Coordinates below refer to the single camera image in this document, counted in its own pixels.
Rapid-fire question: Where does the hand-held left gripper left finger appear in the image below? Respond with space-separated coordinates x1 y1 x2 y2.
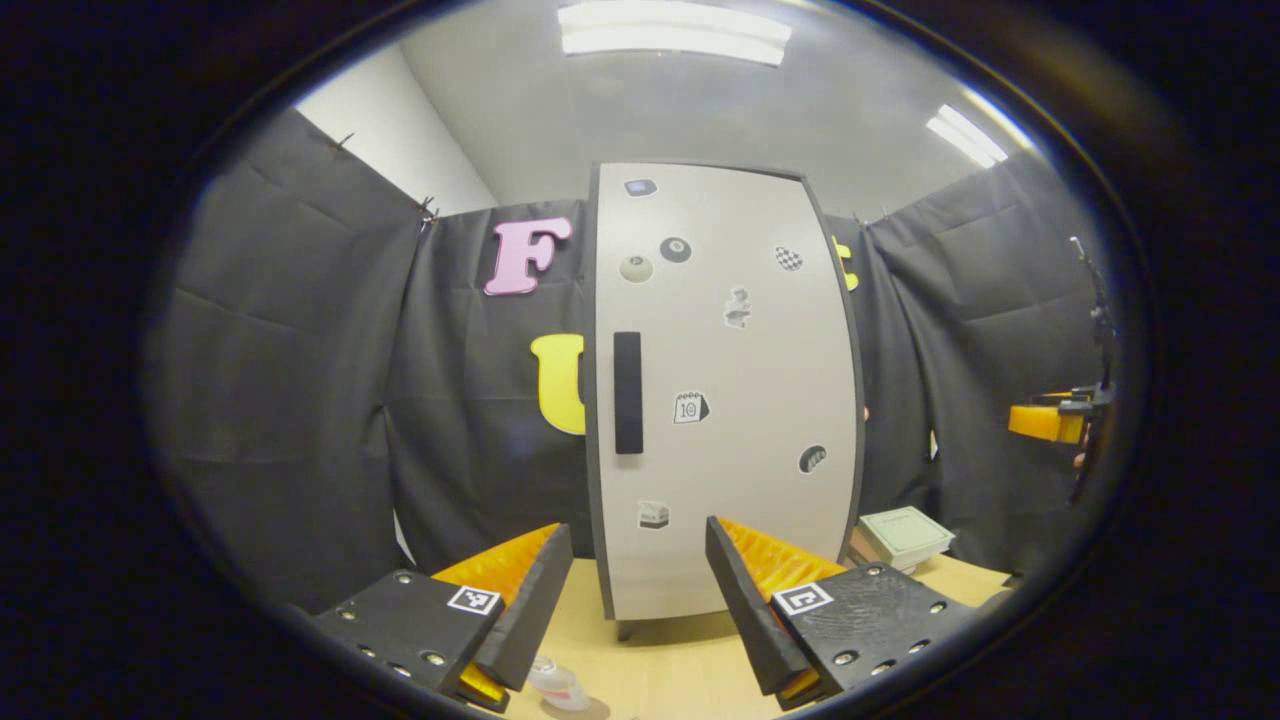
310 521 576 715

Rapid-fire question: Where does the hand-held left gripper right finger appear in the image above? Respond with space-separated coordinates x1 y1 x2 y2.
703 514 991 713

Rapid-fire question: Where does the clear plastic bottle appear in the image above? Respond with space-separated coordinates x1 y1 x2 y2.
526 654 594 713

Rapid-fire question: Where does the grey cabinet door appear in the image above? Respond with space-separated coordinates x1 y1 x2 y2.
595 163 859 621

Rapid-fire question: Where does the black door handle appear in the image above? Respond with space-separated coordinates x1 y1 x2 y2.
613 331 644 455

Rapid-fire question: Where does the small ceiling light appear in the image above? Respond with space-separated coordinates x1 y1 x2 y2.
925 103 1011 169

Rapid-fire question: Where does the black backdrop cloth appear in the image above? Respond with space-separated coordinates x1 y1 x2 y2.
145 105 1141 611

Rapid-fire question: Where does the large ceiling light panel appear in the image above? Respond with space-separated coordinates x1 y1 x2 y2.
558 0 793 67

